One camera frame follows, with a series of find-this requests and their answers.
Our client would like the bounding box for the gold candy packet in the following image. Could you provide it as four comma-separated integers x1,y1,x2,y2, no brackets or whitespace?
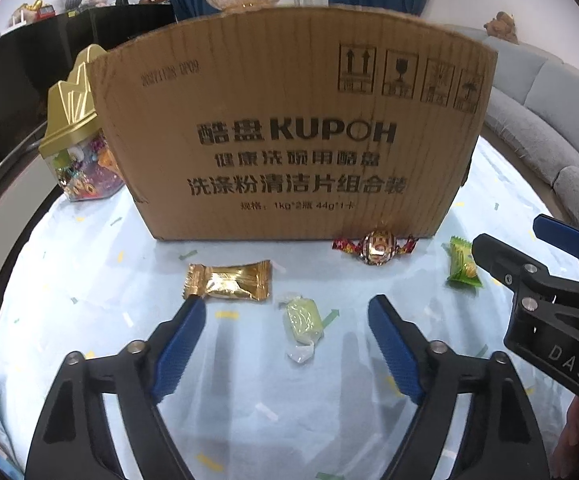
184,260,272,303

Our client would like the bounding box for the grey curved sofa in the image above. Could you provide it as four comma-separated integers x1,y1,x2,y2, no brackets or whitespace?
439,22,579,231

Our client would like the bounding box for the clear candy jar gold lid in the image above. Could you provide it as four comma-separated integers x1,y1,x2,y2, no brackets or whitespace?
38,44,125,203

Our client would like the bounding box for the black television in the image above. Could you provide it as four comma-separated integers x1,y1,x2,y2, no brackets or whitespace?
0,42,78,201

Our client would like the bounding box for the pale green candy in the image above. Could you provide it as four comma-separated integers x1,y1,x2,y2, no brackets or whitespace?
276,296,323,363

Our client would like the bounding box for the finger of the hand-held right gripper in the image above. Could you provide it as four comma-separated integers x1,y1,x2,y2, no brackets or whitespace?
472,234,554,312
533,214,579,262

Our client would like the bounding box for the brown cardboard box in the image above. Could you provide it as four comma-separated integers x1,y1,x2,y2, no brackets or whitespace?
88,4,499,241

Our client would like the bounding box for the black upright piano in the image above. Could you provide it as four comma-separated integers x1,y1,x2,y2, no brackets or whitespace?
54,2,178,58

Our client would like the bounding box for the gold ornament on white stand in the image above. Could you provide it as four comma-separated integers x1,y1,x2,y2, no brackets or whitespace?
10,2,40,26

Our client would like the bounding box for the brown plush bear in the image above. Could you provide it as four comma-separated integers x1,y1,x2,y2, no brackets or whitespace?
484,11,519,43

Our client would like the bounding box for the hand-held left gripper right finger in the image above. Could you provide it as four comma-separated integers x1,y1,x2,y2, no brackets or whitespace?
367,294,553,480

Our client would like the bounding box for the light blue patterned tablecloth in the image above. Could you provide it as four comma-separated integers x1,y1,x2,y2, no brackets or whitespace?
0,135,579,480

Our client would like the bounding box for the red twist-wrapped candy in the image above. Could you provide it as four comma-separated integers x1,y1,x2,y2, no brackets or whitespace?
332,227,419,266

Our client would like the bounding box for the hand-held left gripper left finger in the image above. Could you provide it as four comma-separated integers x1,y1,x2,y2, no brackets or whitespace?
24,297,208,480

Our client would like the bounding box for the green candy packet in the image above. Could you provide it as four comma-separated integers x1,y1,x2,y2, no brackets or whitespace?
442,236,484,289

